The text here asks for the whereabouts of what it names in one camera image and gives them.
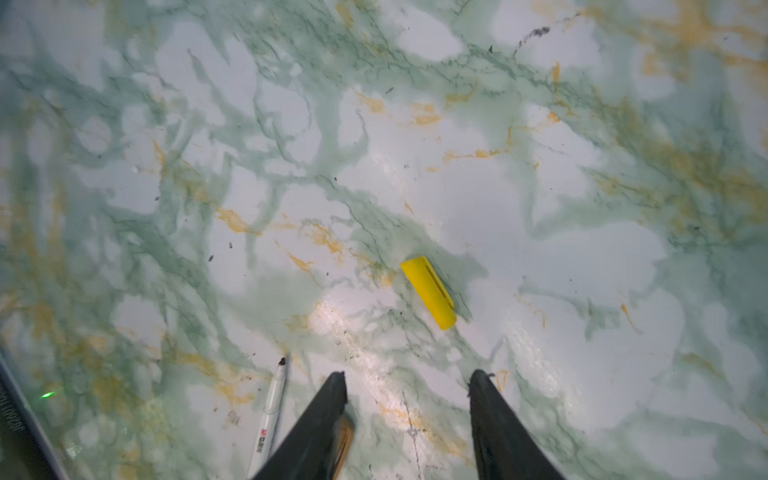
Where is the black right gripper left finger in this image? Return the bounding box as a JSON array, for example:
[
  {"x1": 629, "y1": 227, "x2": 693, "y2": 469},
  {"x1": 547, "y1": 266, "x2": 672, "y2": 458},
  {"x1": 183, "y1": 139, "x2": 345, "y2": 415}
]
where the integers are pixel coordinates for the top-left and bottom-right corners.
[{"x1": 253, "y1": 372, "x2": 348, "y2": 479}]

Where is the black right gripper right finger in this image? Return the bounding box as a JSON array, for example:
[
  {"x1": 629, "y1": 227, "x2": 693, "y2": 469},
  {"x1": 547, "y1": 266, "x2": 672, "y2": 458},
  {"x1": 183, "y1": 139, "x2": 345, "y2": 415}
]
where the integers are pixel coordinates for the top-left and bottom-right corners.
[{"x1": 469, "y1": 369, "x2": 564, "y2": 480}]

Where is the yellow pen cap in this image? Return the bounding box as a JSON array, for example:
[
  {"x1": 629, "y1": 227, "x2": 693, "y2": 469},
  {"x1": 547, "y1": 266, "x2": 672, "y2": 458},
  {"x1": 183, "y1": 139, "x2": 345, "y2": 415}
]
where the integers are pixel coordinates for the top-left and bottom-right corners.
[{"x1": 400, "y1": 256, "x2": 457, "y2": 330}]

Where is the white pen left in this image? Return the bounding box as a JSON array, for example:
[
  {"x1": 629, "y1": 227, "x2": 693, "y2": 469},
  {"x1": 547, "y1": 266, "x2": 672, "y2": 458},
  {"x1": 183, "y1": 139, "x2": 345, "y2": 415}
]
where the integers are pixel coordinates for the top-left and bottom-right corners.
[{"x1": 246, "y1": 357, "x2": 288, "y2": 479}]

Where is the brown pen cap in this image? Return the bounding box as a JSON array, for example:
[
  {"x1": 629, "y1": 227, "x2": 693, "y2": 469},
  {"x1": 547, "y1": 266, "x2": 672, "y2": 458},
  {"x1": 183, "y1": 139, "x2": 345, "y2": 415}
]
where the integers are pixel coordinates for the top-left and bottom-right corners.
[{"x1": 330, "y1": 415, "x2": 355, "y2": 480}]

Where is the aluminium front rail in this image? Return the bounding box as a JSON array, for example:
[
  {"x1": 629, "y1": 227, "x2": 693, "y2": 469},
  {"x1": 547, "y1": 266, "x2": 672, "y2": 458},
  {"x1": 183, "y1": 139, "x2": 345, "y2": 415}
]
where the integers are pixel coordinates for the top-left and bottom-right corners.
[{"x1": 1, "y1": 358, "x2": 70, "y2": 479}]

